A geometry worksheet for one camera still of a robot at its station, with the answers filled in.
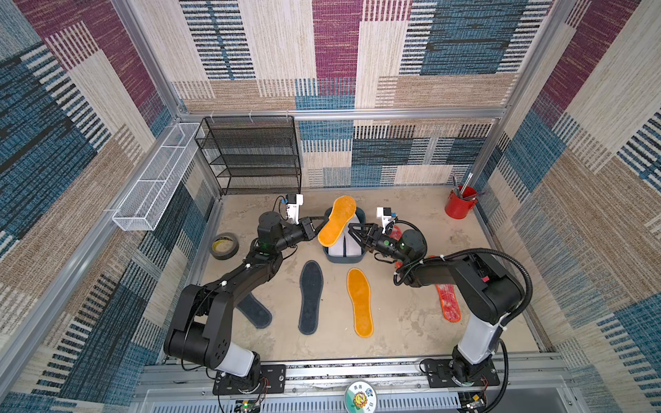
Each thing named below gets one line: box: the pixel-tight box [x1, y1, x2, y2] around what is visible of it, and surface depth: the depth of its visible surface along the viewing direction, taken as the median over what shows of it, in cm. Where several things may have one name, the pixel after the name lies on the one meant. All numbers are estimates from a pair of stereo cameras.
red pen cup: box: [444, 184, 478, 220], surface depth 108 cm
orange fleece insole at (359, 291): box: [346, 267, 375, 339], surface depth 89 cm
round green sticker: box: [344, 380, 377, 413], surface depth 65 cm
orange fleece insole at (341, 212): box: [317, 195, 357, 247], surface depth 83 cm
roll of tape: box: [209, 232, 240, 260], surface depth 101 cm
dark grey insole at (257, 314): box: [235, 292, 273, 329], surface depth 87 cm
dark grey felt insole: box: [297, 259, 324, 335], surface depth 91 cm
